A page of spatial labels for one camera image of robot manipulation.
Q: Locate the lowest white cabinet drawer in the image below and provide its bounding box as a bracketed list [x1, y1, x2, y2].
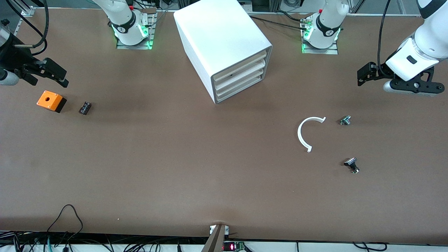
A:
[216, 72, 264, 104]

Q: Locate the white curved plastic arc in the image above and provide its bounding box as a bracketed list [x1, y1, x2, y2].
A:
[297, 116, 327, 153]

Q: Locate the circuit board with red display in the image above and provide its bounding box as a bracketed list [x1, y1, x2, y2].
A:
[223, 241, 253, 252]

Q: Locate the orange button enclosure box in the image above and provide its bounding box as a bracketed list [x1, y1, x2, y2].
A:
[36, 90, 67, 113]

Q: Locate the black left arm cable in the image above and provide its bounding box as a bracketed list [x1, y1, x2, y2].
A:
[377, 0, 392, 76]

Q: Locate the aluminium frame profile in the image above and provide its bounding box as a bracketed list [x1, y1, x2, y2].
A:
[16, 0, 35, 18]

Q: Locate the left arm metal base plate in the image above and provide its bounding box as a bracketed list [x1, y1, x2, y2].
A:
[302, 21, 339, 55]

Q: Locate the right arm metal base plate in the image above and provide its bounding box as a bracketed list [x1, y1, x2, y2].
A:
[116, 14, 155, 50]

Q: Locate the black silver selector switch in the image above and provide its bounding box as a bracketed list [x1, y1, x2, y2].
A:
[343, 157, 360, 174]

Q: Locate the black table cable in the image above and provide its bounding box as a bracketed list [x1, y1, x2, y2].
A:
[276, 10, 306, 22]
[249, 15, 309, 29]

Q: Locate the looped black cable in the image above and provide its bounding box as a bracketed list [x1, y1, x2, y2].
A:
[47, 204, 84, 243]

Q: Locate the short black cable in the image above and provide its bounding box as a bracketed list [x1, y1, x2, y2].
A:
[353, 242, 387, 251]

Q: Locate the grey metal bracket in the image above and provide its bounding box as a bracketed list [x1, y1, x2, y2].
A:
[201, 224, 230, 252]

